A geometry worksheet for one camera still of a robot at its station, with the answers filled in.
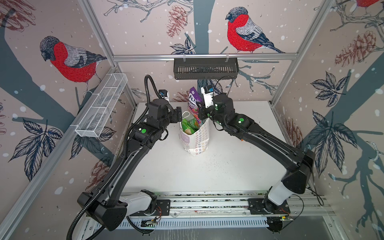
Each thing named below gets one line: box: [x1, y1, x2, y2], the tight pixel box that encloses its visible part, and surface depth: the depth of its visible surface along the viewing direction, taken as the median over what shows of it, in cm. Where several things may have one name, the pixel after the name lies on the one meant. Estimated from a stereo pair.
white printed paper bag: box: [179, 111, 210, 157], surface depth 83 cm
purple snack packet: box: [187, 86, 203, 125], surface depth 73 cm
